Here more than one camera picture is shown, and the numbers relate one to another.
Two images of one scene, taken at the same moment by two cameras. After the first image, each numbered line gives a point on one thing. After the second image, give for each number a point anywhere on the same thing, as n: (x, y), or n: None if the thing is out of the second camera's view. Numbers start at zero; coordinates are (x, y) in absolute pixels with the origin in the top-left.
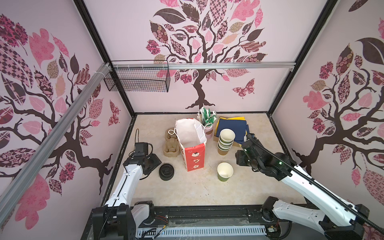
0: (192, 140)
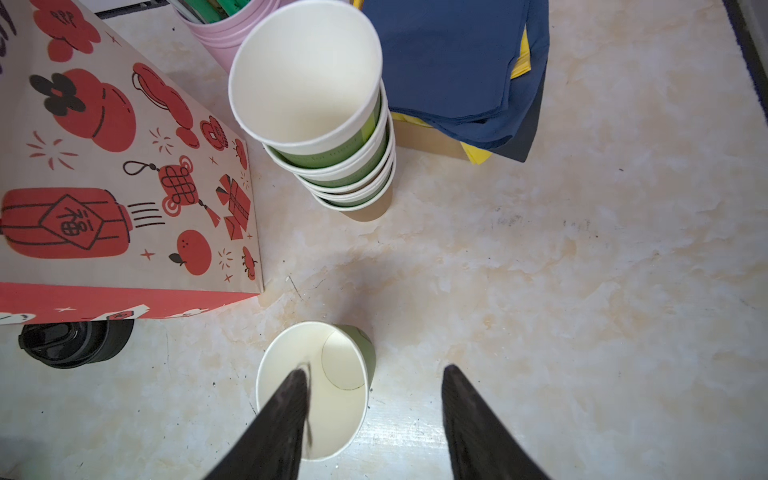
0: (123, 193)
